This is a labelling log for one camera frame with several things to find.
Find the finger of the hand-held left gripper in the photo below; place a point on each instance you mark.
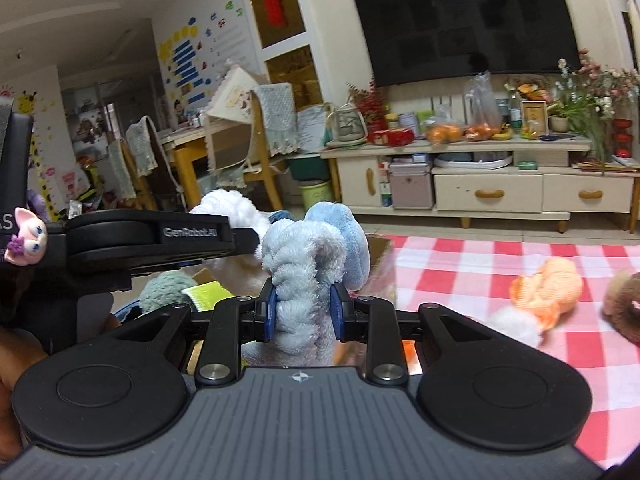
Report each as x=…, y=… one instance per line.
x=195, y=240

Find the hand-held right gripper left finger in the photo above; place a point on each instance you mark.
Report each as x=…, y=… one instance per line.
x=270, y=310

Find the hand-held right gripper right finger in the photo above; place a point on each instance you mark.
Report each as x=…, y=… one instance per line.
x=336, y=315

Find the white plush scrunchie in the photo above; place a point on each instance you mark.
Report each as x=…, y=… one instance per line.
x=220, y=207
x=515, y=327

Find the green sponge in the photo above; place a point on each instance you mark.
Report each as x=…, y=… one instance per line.
x=207, y=294

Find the grey-green plush scrunchie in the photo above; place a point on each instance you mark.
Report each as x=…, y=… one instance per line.
x=165, y=287

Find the light blue plush scrunchie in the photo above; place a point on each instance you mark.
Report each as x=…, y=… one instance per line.
x=300, y=260

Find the person's left hand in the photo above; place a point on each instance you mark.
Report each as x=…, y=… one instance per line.
x=6, y=365

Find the pink cat charm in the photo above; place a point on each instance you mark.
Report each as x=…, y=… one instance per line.
x=25, y=237

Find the yellow wooden dining table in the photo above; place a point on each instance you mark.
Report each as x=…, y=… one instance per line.
x=190, y=155

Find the wooden chair with lace cover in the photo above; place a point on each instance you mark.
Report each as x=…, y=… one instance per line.
x=140, y=145
x=275, y=115

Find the light green bucket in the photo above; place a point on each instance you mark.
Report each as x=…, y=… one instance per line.
x=316, y=195

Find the red checked tablecloth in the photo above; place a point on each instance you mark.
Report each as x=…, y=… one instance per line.
x=450, y=270

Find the dark green bin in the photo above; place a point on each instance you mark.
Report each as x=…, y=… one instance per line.
x=309, y=167

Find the pink storage box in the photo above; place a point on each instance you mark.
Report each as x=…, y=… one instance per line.
x=411, y=185

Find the cream lace cloth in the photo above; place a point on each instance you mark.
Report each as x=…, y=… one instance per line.
x=235, y=92

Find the red flat box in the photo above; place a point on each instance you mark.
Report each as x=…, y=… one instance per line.
x=391, y=137

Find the cream television cabinet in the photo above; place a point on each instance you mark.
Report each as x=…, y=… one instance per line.
x=490, y=192

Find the bag of oranges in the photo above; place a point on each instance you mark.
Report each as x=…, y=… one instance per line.
x=444, y=133

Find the red berry branches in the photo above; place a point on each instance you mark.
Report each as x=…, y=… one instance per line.
x=370, y=105

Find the orange plush scrunchie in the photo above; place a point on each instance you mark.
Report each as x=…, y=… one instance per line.
x=555, y=280

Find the bananas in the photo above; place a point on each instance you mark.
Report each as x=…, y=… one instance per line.
x=501, y=135

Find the clear plastic bag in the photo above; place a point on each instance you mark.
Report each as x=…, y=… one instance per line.
x=482, y=105

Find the framed certificate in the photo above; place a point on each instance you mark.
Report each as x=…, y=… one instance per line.
x=533, y=117

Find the brown plush scrunchie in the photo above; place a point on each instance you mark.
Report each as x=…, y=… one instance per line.
x=625, y=305

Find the black television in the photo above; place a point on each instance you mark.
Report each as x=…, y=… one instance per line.
x=465, y=20

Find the red vase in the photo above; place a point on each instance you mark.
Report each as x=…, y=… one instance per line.
x=622, y=137

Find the artificial flower bunch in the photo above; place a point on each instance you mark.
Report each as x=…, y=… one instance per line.
x=595, y=95

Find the blue wall stickers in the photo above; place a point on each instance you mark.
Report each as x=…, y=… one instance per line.
x=187, y=60

